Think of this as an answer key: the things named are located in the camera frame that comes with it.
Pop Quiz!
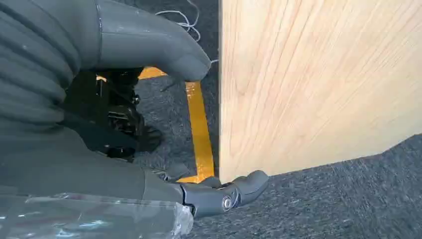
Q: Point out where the yellow floor tape strip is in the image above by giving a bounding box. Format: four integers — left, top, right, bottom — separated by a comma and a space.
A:
96, 66, 168, 83
177, 81, 215, 184

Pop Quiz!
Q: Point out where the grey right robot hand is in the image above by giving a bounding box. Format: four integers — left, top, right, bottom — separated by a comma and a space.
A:
0, 0, 270, 219

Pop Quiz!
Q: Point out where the white cable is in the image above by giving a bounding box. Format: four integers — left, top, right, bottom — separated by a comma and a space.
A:
155, 0, 220, 64

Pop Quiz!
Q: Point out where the ribbed grey right arm sleeve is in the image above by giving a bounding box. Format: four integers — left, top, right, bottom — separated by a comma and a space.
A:
0, 0, 102, 134

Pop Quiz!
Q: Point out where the pale wooden desk panel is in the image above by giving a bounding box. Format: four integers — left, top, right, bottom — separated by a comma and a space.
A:
218, 0, 422, 184

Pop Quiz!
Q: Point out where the clear plastic wrap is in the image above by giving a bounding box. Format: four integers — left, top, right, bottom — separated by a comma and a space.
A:
0, 193, 194, 239

